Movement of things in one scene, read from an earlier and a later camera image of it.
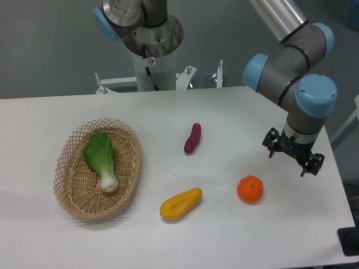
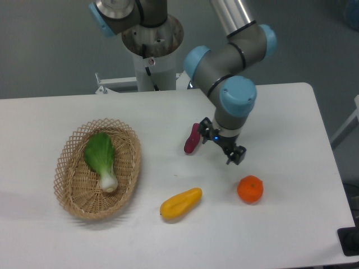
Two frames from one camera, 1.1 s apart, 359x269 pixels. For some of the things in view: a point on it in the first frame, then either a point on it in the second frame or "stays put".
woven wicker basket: [97, 167] stays put
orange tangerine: [250, 188] stays put
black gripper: [301, 151] → [226, 142]
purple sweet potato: [193, 139] stays put
